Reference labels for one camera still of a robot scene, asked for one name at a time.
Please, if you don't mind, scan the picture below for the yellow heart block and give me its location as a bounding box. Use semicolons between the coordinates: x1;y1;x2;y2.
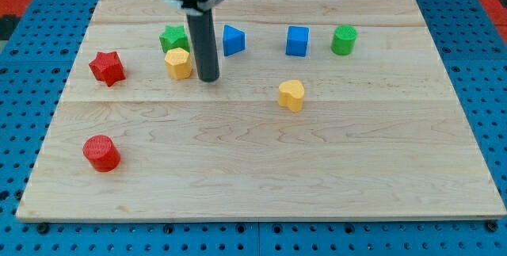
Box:
277;80;305;113

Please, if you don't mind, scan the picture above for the yellow hexagon block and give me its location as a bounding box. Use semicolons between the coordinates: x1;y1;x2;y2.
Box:
165;48;193;80

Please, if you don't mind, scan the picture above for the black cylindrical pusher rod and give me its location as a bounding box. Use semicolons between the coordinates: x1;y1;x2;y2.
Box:
187;10;219;82

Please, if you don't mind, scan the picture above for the red star block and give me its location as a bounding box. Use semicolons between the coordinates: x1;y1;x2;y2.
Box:
89;52;126;87

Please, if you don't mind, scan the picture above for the green star block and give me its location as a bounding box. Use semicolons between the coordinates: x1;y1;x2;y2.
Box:
159;25;190;53

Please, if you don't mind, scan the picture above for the wooden board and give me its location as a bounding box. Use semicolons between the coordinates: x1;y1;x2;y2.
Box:
17;0;506;223

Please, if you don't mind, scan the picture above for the blue cube block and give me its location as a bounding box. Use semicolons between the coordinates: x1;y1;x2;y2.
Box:
285;25;309;57

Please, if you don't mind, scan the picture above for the green cylinder block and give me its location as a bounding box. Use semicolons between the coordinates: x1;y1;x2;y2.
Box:
330;25;357;55

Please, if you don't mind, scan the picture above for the red cylinder block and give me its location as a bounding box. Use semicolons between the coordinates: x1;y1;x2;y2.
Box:
82;135;120;172

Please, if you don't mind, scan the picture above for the blue triangle block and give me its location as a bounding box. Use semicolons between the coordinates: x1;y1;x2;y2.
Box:
223;25;246;56

